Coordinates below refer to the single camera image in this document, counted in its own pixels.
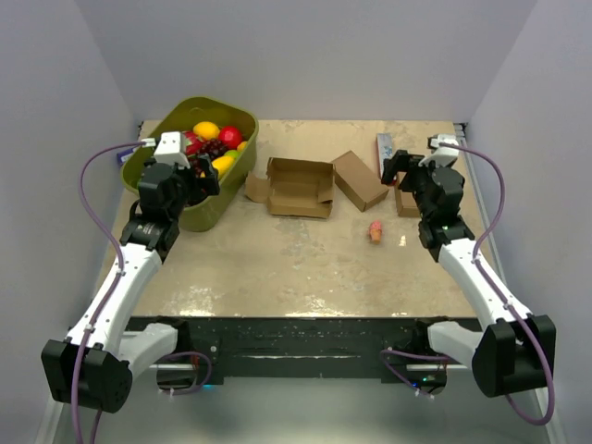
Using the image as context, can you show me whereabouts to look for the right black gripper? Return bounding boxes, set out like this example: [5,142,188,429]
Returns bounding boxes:
[381,150,444,220]

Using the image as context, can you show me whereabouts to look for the brown cardboard box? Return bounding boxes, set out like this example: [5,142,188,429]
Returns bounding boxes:
[245,157,335,219]

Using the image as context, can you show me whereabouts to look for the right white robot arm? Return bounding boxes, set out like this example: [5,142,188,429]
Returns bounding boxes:
[382,148,556,398]

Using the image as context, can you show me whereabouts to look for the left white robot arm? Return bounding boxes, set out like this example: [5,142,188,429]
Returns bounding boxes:
[41,155,220,413]

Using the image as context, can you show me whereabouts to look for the toothpaste box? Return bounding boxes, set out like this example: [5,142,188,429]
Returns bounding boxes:
[376,133,394,178]

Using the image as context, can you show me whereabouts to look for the closed brown box right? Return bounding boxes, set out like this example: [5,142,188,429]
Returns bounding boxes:
[394,176,420,218]

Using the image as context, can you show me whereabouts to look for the closed brown box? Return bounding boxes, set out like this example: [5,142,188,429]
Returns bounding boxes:
[394,176,420,218]
[332,151,389,212]

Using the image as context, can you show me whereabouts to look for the closed brown box middle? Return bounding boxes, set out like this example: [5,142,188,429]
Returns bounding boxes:
[332,151,389,212]

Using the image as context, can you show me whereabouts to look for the blue white packet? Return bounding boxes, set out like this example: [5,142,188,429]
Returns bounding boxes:
[116,142,142,167]

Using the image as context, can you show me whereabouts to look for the pink toy dragon fruit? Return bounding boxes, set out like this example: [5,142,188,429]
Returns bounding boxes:
[182,131,204,156]

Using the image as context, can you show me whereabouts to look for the yellow toy mango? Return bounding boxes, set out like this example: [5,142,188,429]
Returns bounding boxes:
[212,155,235,178]

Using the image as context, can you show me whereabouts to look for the purple toy grapes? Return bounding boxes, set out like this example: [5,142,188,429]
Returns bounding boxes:
[197,139,229,160]

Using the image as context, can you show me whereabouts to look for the pink toy ice cream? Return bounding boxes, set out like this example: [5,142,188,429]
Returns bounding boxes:
[368,220,382,244]

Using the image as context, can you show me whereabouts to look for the yellow toy lemon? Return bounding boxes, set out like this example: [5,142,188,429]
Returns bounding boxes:
[192,121,220,141]

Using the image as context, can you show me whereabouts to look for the green plastic basket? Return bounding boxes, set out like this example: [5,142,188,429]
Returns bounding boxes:
[121,97,258,232]

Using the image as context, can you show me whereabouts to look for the red toy apple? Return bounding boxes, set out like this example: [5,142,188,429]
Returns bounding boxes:
[218,126,243,150]

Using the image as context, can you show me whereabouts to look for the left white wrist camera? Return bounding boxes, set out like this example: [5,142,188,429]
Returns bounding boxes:
[154,131,191,168]

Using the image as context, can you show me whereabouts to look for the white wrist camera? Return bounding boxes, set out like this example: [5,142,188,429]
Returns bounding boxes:
[419,134,460,168]
[154,131,191,168]

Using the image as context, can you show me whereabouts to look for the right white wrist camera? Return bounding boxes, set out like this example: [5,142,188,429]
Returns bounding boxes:
[419,134,460,168]

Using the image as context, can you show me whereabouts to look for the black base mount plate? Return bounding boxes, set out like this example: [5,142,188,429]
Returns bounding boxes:
[154,317,457,395]

